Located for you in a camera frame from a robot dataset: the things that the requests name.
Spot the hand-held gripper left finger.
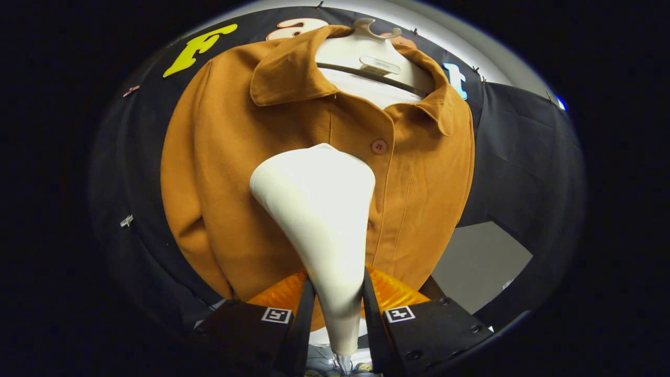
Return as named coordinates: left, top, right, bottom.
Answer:
left=195, top=270, right=316, bottom=376

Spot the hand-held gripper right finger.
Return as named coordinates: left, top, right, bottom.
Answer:
left=362, top=266, right=495, bottom=375

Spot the white garment steamer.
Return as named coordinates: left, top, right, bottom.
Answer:
left=250, top=143, right=376, bottom=375

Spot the brown button-up shirt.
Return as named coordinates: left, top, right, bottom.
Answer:
left=161, top=25, right=476, bottom=331

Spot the grey side table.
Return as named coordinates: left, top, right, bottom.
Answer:
left=430, top=221, right=533, bottom=315

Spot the white mannequin torso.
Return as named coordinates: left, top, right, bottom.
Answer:
left=314, top=18, right=438, bottom=110

